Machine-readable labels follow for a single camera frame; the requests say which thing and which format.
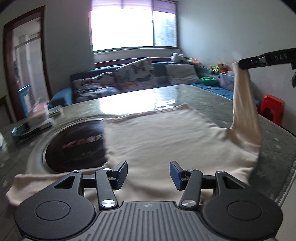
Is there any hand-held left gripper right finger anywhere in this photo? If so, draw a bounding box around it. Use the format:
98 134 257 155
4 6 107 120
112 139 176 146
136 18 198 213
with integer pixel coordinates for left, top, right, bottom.
170 161 247 210

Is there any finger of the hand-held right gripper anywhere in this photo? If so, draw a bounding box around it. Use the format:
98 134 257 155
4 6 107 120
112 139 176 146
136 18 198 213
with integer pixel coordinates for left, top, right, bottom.
238 54 267 70

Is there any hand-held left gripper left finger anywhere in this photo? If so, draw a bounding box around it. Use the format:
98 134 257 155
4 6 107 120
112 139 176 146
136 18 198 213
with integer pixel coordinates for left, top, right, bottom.
53 160 128 210

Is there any cream long-sleeved sweater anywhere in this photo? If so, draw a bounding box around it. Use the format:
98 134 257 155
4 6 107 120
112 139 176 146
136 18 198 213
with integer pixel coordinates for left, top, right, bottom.
6 61 263 207

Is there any clear plastic storage box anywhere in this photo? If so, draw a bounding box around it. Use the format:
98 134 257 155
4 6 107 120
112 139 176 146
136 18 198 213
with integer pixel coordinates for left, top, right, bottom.
219 71 236 90

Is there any pile of colourful toys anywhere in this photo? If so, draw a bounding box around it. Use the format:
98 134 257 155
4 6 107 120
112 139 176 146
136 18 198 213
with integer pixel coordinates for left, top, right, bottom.
209 63 229 75

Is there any blue blanket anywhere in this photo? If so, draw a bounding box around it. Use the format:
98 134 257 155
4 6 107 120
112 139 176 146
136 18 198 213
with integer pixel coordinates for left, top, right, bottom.
193 82 234 100

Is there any green plastic bowl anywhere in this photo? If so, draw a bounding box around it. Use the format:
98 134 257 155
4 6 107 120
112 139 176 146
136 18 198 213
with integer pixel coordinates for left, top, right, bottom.
200 77 218 85

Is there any red plastic stool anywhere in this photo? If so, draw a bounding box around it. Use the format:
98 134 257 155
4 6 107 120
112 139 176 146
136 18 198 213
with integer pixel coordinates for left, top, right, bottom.
258 95 285 125

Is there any black round induction cooker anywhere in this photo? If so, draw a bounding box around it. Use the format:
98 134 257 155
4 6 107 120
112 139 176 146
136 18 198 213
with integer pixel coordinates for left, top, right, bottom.
45 119 110 173

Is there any grey pillow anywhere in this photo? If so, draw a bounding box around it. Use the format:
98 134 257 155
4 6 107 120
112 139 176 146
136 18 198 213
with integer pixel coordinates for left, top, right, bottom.
165 63 201 85

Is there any black and white plush toy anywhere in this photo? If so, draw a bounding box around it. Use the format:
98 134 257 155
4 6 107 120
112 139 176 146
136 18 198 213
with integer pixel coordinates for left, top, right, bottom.
170 52 186 63

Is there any green and white packet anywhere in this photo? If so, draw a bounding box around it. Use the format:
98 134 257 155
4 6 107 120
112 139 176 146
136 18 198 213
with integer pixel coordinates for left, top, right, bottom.
47 105 64 118

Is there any blue sofa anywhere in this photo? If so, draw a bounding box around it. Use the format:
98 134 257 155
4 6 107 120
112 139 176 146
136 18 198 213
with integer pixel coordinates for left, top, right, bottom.
49 61 234 105

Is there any floral print cushion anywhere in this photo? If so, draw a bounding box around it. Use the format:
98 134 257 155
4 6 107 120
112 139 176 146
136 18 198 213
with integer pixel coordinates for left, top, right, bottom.
71 72 117 98

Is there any white flat box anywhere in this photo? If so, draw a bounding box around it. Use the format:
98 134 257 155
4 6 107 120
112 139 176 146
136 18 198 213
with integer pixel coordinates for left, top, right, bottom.
26 111 55 131

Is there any butterfly print pillow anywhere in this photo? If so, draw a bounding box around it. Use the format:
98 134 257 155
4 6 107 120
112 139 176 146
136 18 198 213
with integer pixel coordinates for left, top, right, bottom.
113 57 156 91

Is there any pink packet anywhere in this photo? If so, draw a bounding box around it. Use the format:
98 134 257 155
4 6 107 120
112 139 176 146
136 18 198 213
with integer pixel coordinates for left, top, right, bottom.
32 103 48 117

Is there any blue upright box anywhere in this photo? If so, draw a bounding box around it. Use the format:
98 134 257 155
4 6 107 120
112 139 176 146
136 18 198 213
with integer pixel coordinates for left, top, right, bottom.
18 85 33 118

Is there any window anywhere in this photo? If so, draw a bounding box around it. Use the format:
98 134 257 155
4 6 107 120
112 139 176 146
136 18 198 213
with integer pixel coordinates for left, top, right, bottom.
88 0 180 53

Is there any dark wooden door frame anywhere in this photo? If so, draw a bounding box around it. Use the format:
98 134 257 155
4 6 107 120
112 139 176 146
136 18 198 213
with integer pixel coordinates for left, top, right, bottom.
2 5 53 124

